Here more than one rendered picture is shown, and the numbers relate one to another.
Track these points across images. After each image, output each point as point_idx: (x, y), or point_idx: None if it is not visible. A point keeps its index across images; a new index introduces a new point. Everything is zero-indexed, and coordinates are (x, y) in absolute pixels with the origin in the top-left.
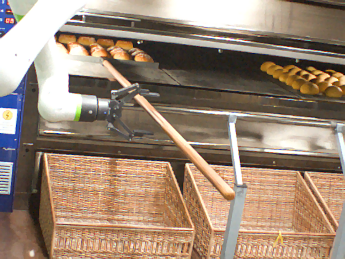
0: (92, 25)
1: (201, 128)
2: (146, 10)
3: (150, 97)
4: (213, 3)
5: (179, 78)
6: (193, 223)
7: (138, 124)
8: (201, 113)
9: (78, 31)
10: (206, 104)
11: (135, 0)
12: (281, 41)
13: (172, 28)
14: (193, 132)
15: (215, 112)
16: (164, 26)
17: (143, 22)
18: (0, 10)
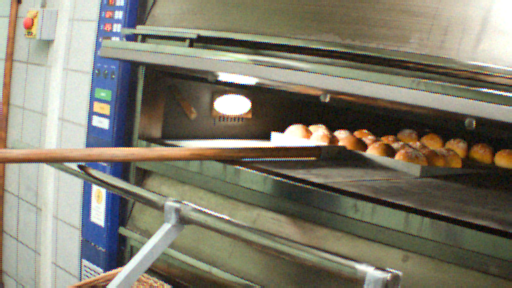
0: (131, 46)
1: (323, 275)
2: (240, 24)
3: (251, 195)
4: (345, 2)
5: (387, 183)
6: None
7: (234, 246)
8: (133, 195)
9: (117, 56)
10: (333, 224)
11: (233, 9)
12: (466, 82)
13: (280, 57)
14: (309, 280)
15: (151, 196)
16: (269, 53)
17: (243, 47)
18: (98, 39)
